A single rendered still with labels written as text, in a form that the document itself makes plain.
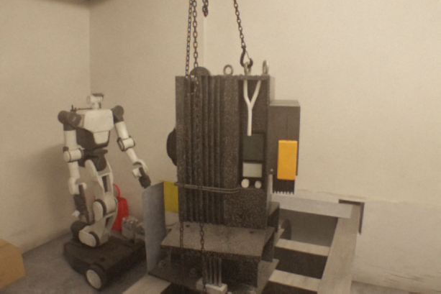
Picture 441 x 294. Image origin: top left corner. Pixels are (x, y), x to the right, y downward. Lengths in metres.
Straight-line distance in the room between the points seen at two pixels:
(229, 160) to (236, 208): 0.23
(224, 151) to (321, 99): 1.22
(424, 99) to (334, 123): 0.68
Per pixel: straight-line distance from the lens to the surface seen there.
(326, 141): 2.50
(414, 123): 2.48
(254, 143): 1.43
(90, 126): 2.42
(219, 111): 1.41
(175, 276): 1.60
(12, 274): 3.03
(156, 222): 1.74
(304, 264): 1.89
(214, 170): 1.47
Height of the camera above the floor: 1.58
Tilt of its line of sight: 9 degrees down
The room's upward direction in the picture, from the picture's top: straight up
